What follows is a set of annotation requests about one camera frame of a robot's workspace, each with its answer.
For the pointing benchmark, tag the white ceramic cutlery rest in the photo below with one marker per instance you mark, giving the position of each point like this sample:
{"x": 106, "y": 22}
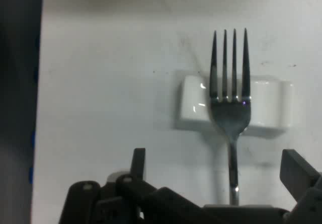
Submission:
{"x": 193, "y": 103}

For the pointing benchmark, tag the silver metal fork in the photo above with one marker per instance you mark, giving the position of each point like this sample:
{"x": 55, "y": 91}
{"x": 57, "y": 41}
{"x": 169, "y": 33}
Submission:
{"x": 230, "y": 115}

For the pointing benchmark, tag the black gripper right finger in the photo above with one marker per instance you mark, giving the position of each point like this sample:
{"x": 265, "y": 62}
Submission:
{"x": 299, "y": 173}

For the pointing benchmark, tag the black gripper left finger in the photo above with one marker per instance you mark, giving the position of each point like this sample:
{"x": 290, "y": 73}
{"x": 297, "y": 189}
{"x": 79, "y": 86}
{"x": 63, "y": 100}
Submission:
{"x": 125, "y": 198}

